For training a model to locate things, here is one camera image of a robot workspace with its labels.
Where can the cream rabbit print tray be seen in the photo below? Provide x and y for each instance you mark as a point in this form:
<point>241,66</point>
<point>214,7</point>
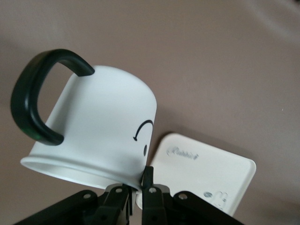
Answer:
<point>211,175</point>

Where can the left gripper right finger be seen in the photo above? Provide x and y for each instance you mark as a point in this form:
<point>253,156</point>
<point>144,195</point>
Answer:
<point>152,201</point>

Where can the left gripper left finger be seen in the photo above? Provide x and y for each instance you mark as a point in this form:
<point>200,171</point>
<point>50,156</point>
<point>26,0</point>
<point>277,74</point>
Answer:
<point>114,206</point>

